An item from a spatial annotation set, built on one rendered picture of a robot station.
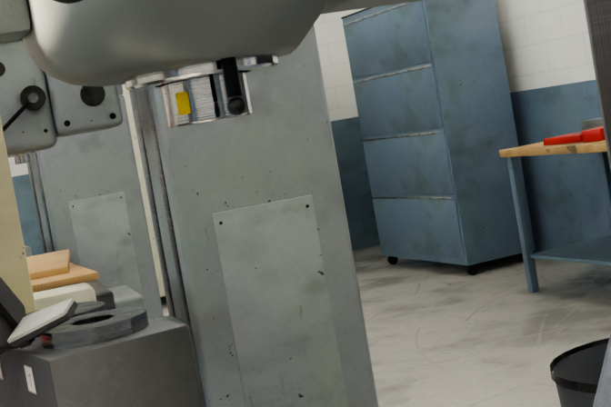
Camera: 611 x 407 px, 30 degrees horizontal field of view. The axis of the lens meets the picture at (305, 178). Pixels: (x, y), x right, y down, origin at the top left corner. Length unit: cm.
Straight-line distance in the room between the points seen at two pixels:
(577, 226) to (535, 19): 143
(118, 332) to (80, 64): 39
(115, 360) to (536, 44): 717
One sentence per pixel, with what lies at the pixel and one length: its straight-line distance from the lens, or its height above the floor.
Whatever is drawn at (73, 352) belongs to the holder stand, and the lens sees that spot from 92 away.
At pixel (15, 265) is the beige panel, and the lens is 235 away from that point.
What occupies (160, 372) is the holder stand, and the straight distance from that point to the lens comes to 94.
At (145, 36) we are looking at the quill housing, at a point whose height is 133.
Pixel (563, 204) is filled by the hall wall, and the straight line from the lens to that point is 801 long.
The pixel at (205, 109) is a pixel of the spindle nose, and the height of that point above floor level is 129.
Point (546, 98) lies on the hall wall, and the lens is 796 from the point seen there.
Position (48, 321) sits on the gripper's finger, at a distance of 93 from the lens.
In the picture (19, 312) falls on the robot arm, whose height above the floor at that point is 115.
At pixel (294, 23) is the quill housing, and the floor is 132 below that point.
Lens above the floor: 127
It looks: 3 degrees down
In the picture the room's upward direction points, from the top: 10 degrees counter-clockwise
